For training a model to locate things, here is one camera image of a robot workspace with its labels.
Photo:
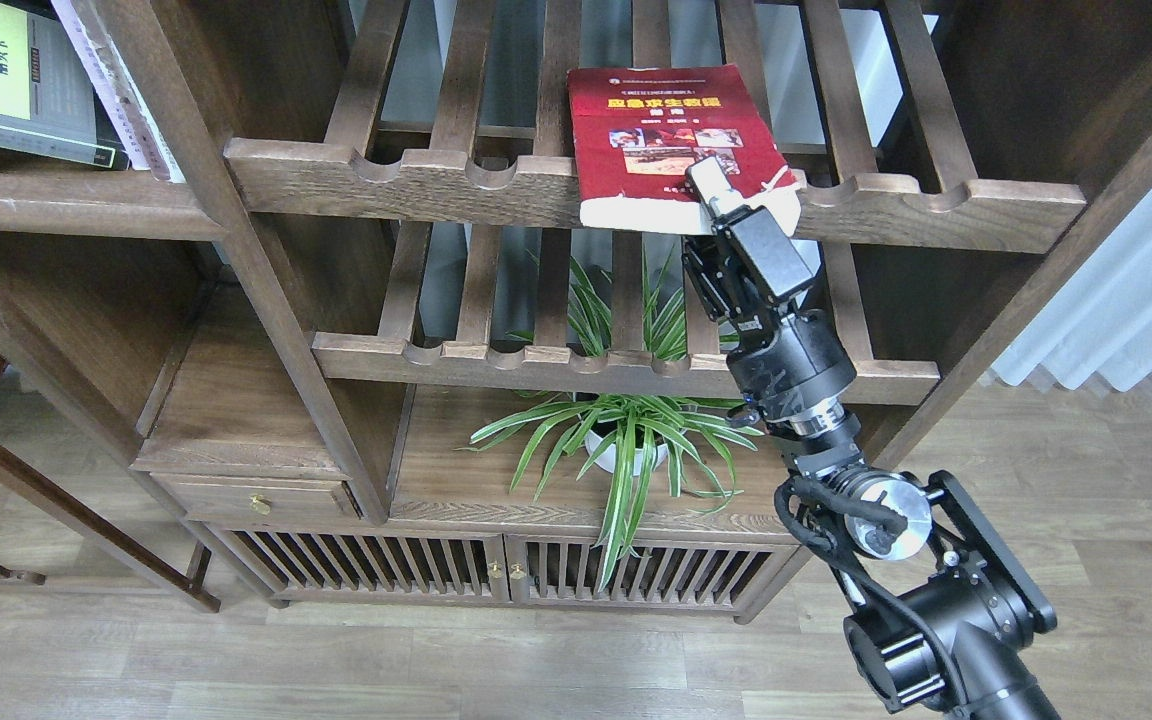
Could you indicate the red thick book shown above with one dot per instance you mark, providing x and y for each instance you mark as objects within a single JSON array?
[{"x": 636, "y": 131}]

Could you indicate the green spider plant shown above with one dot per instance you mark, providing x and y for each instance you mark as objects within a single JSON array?
[{"x": 633, "y": 433}]

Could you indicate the black and green book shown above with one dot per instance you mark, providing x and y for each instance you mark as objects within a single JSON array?
[{"x": 48, "y": 105}]

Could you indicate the brass drawer knob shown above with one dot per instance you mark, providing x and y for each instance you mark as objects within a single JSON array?
[{"x": 261, "y": 504}]

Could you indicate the white plant pot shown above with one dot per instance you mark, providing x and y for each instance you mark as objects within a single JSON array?
[{"x": 606, "y": 457}]

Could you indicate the worn standing book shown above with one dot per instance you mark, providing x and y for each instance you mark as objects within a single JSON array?
[{"x": 117, "y": 91}]

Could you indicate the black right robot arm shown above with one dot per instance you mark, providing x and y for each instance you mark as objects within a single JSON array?
[{"x": 941, "y": 607}]

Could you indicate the dark wooden bookshelf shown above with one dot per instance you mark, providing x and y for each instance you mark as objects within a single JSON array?
[{"x": 367, "y": 256}]

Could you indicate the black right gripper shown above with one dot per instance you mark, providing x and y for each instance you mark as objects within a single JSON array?
[{"x": 789, "y": 365}]

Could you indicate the white curtain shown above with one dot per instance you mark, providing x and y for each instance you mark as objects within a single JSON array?
[{"x": 1098, "y": 328}]

